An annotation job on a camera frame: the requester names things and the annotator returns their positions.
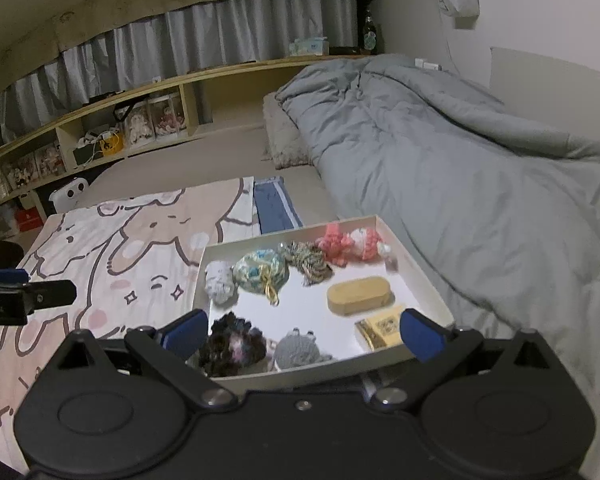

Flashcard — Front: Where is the white shallow tray box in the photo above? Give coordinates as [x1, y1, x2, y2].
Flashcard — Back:
[193, 216, 454, 394]

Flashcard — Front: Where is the grey curtain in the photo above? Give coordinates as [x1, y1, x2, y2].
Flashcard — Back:
[0, 0, 358, 142]

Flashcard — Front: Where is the doll in clear case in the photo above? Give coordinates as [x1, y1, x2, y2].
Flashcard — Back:
[124, 101, 155, 148]

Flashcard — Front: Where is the beige fluffy pillow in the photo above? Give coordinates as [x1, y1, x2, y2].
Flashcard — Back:
[262, 92, 312, 170]

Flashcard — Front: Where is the light blue crochet toy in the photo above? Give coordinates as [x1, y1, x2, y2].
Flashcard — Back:
[204, 260, 236, 306]

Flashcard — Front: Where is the white pink crochet doll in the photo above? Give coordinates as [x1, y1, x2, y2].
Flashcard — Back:
[349, 228, 391, 261]

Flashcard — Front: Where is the cartoon rabbit blanket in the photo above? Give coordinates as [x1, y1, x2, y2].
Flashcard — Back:
[0, 177, 259, 472]

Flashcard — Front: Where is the dark glass bottle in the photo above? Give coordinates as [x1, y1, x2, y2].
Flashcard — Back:
[362, 9, 378, 55]

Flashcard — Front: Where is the grey duvet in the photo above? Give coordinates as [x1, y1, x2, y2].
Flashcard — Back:
[276, 55, 600, 479]

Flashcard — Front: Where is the wooden oval box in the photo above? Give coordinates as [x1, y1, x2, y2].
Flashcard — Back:
[327, 276, 393, 316]

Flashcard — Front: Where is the blue yellow crochet pouch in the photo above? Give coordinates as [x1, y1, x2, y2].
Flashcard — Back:
[233, 248, 289, 307]

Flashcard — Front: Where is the tissue box on shelf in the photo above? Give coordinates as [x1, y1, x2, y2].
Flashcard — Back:
[288, 37, 329, 56]

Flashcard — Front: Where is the grey crochet mouse toy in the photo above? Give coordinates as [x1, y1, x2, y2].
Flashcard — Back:
[273, 328, 334, 370]

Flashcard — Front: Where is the white panda device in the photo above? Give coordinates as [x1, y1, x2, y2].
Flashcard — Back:
[50, 177, 88, 214]

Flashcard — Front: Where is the red box on floor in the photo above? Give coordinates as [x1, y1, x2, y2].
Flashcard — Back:
[15, 207, 44, 233]

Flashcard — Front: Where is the wooden headboard shelf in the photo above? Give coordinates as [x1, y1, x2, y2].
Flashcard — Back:
[0, 53, 372, 216]

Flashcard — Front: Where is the multicolour crochet piece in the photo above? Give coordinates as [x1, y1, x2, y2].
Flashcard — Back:
[278, 242, 334, 286]

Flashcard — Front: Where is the dark crochet yarn toy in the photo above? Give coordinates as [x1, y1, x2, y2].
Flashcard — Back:
[198, 312, 268, 377]

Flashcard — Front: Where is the yellow tissue pack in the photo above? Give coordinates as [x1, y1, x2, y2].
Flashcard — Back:
[354, 306, 405, 352]

